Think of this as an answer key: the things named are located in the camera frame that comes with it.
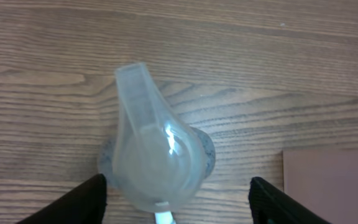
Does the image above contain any white cardboard box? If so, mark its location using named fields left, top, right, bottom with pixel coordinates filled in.
left=283, top=149, right=358, bottom=223

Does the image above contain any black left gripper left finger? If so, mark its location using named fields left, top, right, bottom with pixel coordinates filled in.
left=18, top=174, right=107, bottom=224

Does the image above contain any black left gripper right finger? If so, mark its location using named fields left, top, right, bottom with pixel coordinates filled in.
left=248, top=177, right=329, bottom=224

